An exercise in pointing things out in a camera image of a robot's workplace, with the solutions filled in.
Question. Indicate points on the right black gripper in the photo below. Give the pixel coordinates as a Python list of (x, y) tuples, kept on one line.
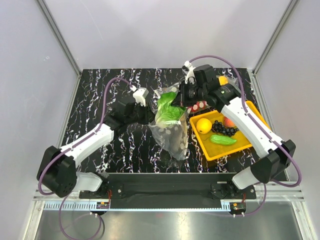
[(180, 100)]

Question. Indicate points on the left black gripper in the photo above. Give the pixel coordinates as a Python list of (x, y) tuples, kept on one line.
[(149, 115)]

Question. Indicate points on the green fake bok choy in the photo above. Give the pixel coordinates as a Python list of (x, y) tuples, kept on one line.
[(166, 112)]

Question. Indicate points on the clear zip bag with lemon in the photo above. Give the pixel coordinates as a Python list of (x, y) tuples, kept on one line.
[(171, 135)]

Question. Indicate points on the yellow fake lemon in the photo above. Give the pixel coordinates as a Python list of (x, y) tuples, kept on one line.
[(203, 126)]

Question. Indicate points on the clear zip bag with mushroom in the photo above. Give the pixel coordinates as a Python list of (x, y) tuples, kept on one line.
[(173, 88)]

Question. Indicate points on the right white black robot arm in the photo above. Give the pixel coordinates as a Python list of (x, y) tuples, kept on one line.
[(275, 154)]

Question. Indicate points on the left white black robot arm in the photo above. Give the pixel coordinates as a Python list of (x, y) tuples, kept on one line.
[(58, 169)]

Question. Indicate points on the black fake grape bunch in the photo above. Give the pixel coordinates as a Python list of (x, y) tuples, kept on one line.
[(218, 127)]

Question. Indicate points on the clear bag of fake fruit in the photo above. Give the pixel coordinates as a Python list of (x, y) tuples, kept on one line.
[(234, 81)]

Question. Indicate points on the green fake bitter gourd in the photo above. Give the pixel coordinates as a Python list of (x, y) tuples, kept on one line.
[(222, 140)]

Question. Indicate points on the black marble pattern mat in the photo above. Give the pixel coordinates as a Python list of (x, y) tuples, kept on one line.
[(135, 151)]

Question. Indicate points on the yellow plastic tray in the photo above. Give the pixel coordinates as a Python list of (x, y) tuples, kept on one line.
[(211, 150)]

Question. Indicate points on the left small connector board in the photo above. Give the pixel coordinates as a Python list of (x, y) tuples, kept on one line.
[(103, 204)]

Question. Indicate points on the small connector board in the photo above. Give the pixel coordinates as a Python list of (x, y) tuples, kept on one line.
[(103, 204), (238, 207)]

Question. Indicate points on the right small connector board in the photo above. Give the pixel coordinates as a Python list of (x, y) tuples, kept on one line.
[(238, 207)]

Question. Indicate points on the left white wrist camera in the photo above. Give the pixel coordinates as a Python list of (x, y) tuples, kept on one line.
[(140, 94)]

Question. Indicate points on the slotted white cable duct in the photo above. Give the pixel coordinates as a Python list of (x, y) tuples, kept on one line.
[(120, 206)]

